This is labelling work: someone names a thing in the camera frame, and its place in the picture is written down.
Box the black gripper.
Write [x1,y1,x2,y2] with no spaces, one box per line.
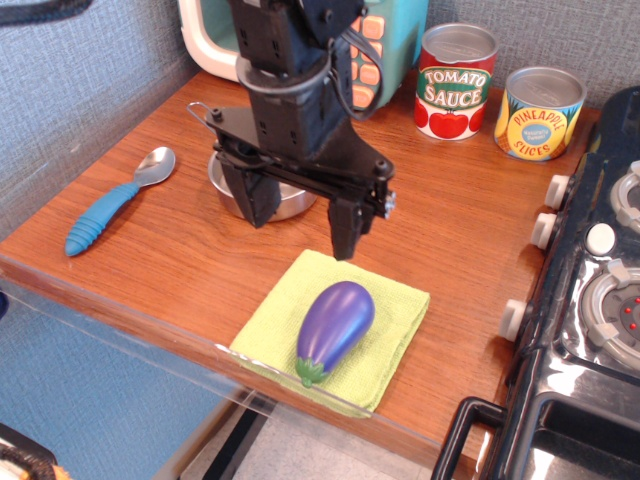
[207,64,395,261]

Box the small steel pan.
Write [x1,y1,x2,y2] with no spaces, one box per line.
[186,101,319,223]

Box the purple toy eggplant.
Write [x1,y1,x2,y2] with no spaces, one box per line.
[295,281,376,388]

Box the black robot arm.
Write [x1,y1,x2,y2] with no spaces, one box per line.
[206,1,395,260]

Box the green folded cloth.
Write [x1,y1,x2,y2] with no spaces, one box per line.
[230,250,430,418]

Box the teal toy microwave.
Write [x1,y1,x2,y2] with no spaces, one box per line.
[177,0,429,110]

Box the tomato sauce can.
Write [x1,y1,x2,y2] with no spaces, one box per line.
[414,23,498,141]

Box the pineapple slices can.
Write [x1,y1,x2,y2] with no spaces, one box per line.
[494,66,587,162]

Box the clear acrylic edge guard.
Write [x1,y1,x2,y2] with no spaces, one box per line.
[1,260,438,457]

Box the black toy stove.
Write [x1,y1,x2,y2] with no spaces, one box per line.
[433,87,639,479]

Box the blue handled metal spoon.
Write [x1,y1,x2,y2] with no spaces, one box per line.
[64,147,176,257]

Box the black braided cable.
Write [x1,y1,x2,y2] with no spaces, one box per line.
[0,0,94,27]

